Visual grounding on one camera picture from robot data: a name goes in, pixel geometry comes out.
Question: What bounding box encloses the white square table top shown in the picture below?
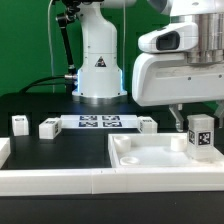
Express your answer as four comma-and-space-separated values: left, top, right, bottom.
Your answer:
108, 133, 218, 168

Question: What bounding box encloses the white front fence bar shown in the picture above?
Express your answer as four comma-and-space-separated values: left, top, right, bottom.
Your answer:
0, 167, 224, 196

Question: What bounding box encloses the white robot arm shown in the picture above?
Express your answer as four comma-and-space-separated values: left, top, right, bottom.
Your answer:
73, 0, 224, 131

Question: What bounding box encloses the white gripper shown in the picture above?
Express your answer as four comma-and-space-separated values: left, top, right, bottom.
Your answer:
132, 53, 224, 132

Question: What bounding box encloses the white cable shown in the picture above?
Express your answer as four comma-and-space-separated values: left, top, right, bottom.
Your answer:
47, 0, 56, 94

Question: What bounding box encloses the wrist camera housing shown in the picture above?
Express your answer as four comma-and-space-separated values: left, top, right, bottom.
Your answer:
138, 22, 199, 54

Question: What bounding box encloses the black cable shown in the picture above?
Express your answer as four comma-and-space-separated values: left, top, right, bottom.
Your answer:
19, 75, 76, 94

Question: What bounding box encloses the white marker base plate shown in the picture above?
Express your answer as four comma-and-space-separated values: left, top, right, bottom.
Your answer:
61, 115, 137, 129

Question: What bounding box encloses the white right fence bar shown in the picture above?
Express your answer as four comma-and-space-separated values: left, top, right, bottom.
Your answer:
214, 148, 224, 166

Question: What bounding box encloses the white fence bar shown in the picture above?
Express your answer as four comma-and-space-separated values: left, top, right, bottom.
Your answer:
214, 148, 224, 166
0, 167, 224, 196
0, 138, 11, 168

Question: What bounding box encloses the white left fence bar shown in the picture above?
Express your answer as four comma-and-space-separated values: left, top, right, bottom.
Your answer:
0, 138, 11, 168

